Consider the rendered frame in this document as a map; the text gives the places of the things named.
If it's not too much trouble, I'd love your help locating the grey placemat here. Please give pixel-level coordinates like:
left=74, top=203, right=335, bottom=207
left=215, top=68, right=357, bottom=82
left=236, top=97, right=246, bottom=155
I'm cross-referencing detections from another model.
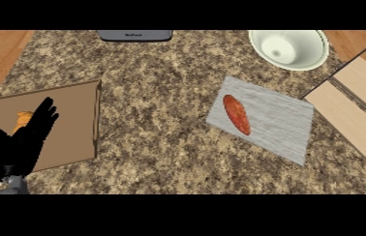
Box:
left=205, top=75, right=316, bottom=166

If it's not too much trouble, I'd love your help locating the dark grey appliance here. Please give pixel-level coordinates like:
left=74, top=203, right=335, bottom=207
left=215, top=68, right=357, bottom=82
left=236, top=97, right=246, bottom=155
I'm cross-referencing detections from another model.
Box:
left=97, top=30, right=174, bottom=43

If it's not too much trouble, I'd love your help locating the white bowl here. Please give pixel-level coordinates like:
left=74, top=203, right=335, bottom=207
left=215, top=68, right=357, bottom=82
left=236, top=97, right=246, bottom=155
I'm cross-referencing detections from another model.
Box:
left=248, top=30, right=331, bottom=72

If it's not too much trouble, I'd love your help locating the pale wooden tiered shelf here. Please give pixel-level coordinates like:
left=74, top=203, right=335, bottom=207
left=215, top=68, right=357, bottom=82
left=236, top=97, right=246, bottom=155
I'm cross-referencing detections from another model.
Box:
left=300, top=49, right=366, bottom=157

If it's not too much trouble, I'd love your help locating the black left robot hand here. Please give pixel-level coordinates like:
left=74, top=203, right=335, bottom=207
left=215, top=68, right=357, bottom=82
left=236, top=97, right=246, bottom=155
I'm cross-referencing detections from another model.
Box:
left=0, top=97, right=60, bottom=180

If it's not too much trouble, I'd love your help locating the orange fruit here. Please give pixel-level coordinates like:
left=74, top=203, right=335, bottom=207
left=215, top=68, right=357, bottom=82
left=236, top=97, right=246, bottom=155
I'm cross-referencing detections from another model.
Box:
left=12, top=110, right=35, bottom=133

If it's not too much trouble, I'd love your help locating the reddish sweet potato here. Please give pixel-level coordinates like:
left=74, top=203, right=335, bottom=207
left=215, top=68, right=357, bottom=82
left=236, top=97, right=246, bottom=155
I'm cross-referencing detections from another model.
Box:
left=221, top=94, right=252, bottom=136

